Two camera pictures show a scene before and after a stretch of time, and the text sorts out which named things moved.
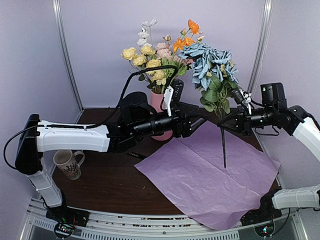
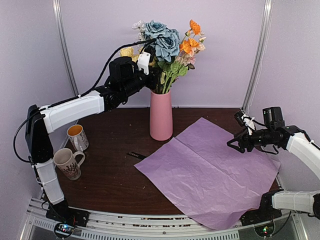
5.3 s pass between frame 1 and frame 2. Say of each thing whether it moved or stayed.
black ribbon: stayed
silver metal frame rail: stayed
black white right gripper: moved
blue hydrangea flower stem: moved
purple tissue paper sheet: stayed
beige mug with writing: stayed
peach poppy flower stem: moved
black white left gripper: moved
